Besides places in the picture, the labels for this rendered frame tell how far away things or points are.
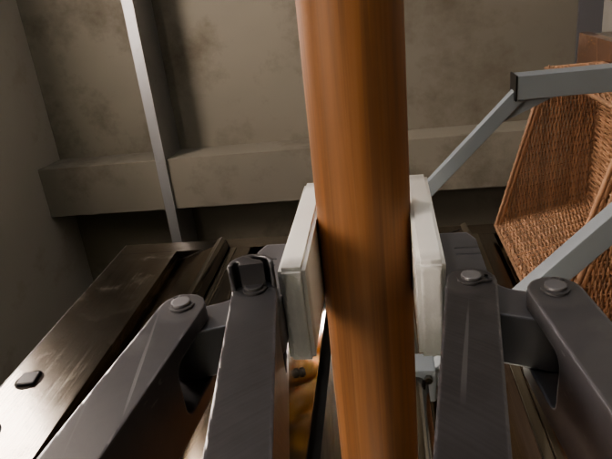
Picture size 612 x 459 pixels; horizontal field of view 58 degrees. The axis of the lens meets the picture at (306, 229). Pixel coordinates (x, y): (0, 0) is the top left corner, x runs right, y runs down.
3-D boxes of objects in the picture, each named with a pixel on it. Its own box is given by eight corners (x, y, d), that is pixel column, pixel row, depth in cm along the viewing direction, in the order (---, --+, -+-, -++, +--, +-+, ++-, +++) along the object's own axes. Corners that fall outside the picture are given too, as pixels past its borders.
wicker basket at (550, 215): (679, 333, 117) (543, 337, 121) (586, 222, 167) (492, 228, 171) (726, 105, 97) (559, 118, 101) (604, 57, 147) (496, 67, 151)
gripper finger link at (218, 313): (280, 380, 14) (168, 382, 14) (301, 281, 19) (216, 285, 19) (271, 331, 13) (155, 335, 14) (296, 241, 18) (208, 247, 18)
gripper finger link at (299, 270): (316, 362, 16) (290, 362, 16) (331, 251, 22) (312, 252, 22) (303, 269, 15) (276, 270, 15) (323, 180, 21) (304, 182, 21)
